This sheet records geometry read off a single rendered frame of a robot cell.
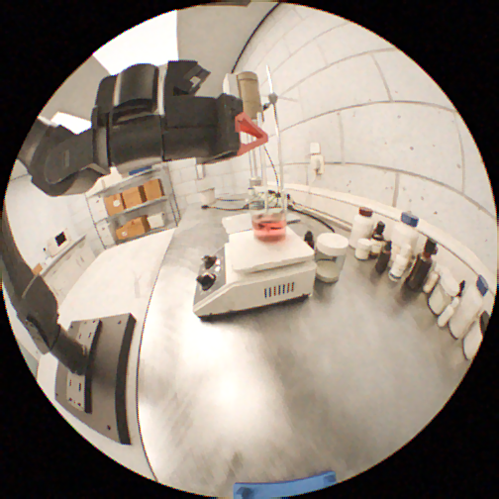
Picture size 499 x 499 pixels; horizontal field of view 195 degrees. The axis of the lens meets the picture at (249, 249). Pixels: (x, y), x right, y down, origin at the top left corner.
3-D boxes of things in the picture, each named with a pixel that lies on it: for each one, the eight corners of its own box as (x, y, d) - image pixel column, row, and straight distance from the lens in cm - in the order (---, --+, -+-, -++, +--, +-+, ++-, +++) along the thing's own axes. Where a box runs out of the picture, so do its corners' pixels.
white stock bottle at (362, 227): (371, 250, 46) (381, 213, 43) (354, 250, 43) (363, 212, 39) (361, 240, 51) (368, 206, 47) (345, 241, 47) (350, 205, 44)
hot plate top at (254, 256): (233, 275, 19) (232, 270, 18) (229, 238, 29) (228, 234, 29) (316, 258, 22) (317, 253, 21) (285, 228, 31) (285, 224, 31)
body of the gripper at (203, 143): (202, 125, 26) (153, 129, 25) (240, 94, 18) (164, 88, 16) (207, 164, 25) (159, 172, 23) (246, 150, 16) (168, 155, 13)
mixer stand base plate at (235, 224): (228, 236, 50) (227, 233, 49) (220, 220, 68) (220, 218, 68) (301, 220, 60) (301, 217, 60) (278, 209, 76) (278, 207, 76)
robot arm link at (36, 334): (46, 281, 32) (34, 293, 36) (28, 317, 26) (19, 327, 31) (67, 311, 33) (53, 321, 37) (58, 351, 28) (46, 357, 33)
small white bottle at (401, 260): (388, 271, 40) (400, 241, 37) (399, 275, 41) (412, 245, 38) (387, 279, 38) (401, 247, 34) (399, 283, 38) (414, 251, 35)
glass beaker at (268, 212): (257, 251, 22) (251, 195, 19) (248, 236, 28) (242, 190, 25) (297, 242, 25) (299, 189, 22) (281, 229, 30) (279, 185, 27)
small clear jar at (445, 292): (427, 310, 38) (444, 284, 35) (427, 293, 42) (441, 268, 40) (444, 320, 40) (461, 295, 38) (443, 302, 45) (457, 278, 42)
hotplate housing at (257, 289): (196, 321, 26) (176, 287, 20) (203, 273, 35) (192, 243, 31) (323, 294, 28) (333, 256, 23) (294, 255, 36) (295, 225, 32)
